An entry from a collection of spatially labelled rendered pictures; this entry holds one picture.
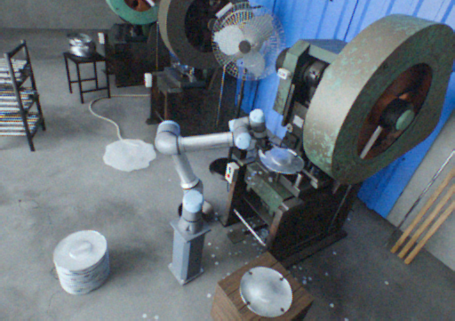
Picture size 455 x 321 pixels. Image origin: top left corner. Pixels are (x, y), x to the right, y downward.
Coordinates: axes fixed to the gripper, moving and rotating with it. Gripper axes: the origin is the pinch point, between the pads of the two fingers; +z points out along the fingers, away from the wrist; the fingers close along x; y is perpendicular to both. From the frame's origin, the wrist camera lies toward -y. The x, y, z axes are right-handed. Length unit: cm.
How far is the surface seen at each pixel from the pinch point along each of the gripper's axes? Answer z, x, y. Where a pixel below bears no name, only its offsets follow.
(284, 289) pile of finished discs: 39, -38, 55
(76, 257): 11, -123, -28
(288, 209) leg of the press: 22.4, -7.2, 27.6
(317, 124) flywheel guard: -43, 7, 37
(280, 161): 13.6, 10.7, 2.6
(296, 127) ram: -4.8, 26.8, 2.0
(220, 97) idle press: 62, 53, -144
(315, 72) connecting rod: -37, 42, 4
